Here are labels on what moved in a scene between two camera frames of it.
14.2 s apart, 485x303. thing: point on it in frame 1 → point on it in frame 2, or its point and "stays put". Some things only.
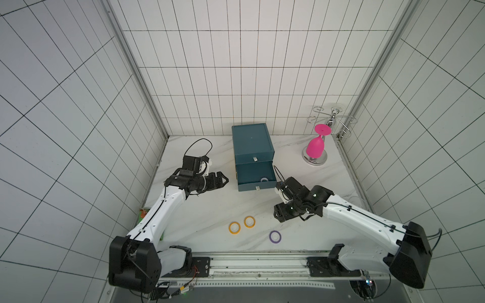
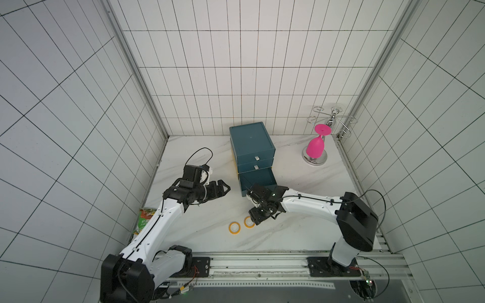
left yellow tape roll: (236, 232) stays put
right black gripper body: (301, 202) → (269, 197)
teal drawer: (252, 158) stays put
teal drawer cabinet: (254, 154) stays put
